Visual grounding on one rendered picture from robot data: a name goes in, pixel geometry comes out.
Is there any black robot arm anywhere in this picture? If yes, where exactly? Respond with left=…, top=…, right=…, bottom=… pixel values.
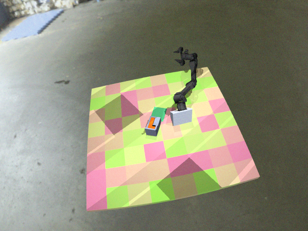
left=173, top=53, right=198, bottom=111

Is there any orange l-shaped part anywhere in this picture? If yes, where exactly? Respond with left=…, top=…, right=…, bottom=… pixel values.
left=148, top=118, right=155, bottom=129

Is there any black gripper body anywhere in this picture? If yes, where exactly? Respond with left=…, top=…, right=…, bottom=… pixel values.
left=178, top=47, right=188, bottom=66

